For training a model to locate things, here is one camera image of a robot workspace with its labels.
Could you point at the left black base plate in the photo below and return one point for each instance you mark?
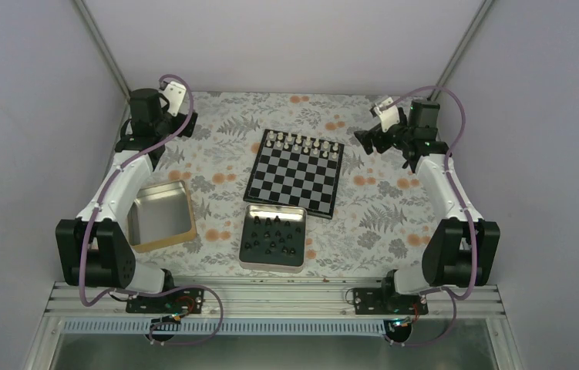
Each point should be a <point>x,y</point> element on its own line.
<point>186,301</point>

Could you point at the aluminium rail frame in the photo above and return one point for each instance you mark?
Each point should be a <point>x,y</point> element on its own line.
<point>288,299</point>

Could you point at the grey slotted cable duct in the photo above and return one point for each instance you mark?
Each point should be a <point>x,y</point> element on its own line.
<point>229,326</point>

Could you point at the black grey chess board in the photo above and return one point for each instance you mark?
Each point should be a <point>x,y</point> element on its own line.
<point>297,171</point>

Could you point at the floral patterned table mat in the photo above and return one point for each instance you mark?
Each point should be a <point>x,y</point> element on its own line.
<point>367,213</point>

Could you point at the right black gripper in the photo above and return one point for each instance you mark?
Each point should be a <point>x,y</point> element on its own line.
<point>366,140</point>

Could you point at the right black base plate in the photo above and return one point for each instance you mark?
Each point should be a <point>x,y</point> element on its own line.
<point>375,301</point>

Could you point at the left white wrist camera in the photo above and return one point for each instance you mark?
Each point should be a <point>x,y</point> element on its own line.
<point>175,93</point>

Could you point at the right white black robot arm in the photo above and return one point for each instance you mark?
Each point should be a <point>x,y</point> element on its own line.
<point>462,249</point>

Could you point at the silver tin with black pieces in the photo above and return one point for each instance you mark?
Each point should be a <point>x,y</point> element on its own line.
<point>273,238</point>

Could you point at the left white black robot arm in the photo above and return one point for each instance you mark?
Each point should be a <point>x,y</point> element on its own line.
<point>94,252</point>

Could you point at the empty gold silver tin lid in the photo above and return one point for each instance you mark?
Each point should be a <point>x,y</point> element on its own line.
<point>161,216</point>

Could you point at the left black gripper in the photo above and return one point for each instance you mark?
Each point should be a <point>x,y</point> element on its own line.
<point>187,129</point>

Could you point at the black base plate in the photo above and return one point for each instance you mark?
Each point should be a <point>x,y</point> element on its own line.
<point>375,301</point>
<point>186,301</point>

